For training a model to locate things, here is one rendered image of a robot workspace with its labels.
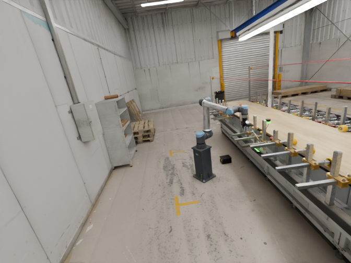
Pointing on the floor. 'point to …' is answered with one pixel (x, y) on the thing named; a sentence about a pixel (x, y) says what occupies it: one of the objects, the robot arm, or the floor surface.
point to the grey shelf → (104, 111)
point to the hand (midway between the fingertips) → (245, 131)
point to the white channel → (270, 37)
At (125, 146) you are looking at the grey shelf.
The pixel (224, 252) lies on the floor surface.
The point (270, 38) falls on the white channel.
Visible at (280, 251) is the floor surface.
